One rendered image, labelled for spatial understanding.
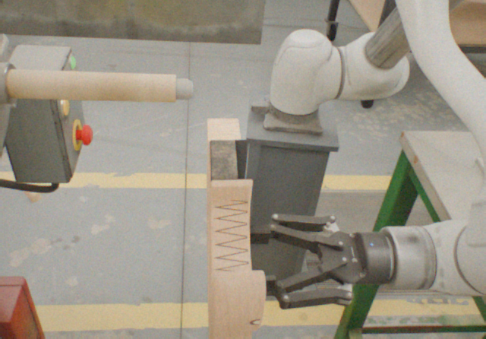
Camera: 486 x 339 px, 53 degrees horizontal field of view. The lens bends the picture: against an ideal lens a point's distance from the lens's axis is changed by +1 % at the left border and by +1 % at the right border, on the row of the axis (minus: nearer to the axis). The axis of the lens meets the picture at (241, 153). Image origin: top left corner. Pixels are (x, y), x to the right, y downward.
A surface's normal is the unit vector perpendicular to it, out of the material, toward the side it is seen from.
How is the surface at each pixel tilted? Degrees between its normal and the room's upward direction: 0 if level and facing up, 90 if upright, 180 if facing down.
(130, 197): 0
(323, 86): 87
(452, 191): 0
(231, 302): 85
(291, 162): 90
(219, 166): 13
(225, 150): 6
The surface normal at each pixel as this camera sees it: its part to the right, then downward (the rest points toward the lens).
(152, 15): 0.07, 0.63
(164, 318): 0.07, -0.78
